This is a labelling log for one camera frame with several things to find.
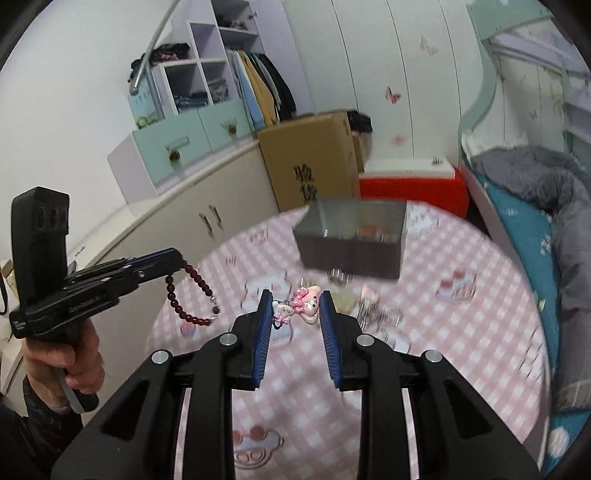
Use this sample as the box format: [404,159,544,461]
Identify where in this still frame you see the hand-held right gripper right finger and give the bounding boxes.
[320,291,541,480]

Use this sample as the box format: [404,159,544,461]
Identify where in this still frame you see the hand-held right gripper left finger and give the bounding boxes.
[50,290,274,480]

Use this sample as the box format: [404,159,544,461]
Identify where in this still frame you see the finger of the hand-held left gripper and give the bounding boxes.
[67,248,182,283]
[65,256,186,301]

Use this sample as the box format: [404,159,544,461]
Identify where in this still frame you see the dark red bead bracelet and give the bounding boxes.
[165,262,223,326]

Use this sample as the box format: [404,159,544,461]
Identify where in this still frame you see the pink and white cat keychain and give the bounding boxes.
[271,286,322,330]

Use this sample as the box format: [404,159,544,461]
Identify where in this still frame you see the grey metal tin box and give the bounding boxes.
[293,198,408,280]

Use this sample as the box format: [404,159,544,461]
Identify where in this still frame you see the person's left forearm dark sleeve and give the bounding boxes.
[0,378,86,480]

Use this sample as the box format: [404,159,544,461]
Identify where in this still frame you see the pile of colourful jewelry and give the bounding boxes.
[323,224,399,244]

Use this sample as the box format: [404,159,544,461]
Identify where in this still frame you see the person's left hand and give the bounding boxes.
[23,318,105,407]

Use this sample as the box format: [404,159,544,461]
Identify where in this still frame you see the cream pendant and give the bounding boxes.
[332,293,357,318]

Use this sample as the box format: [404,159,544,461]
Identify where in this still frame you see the cream low cabinet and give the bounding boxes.
[0,136,280,398]

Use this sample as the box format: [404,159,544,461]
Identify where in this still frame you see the large teal drawer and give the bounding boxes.
[132,113,213,185]

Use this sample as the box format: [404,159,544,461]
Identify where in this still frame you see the teal storage box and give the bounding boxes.
[128,85,160,123]

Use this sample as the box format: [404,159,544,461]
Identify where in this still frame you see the small teal drawer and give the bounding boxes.
[198,98,254,152]

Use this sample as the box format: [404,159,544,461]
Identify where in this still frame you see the folded blue jeans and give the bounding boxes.
[174,79,229,110]

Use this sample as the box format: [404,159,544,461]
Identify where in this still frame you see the red storage bench white top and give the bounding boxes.
[358,157,469,217]

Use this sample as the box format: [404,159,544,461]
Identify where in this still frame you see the large cardboard box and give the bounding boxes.
[257,112,365,213]

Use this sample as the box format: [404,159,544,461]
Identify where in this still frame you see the row of hanging clothes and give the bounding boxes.
[226,48,297,132]

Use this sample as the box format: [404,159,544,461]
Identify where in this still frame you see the dark clothes pile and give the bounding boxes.
[129,43,191,84]

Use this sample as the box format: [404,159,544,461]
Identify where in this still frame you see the curved metal pole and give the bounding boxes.
[129,0,180,96]

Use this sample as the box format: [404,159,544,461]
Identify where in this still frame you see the teal bedsheet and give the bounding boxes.
[475,173,591,477]

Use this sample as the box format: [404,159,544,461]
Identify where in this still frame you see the mint drawer shelf unit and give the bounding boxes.
[107,0,278,206]

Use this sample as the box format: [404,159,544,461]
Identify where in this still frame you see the black cloth bundle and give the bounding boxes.
[346,111,374,136]

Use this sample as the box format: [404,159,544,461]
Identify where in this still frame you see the grey duvet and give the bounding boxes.
[468,147,591,411]

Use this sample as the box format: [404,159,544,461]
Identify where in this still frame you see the white wardrobe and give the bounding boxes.
[281,0,485,160]

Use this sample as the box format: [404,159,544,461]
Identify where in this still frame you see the silver chain jewelry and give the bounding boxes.
[355,298,413,352]

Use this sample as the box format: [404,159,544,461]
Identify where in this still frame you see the white green bed frame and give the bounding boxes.
[457,0,591,480]

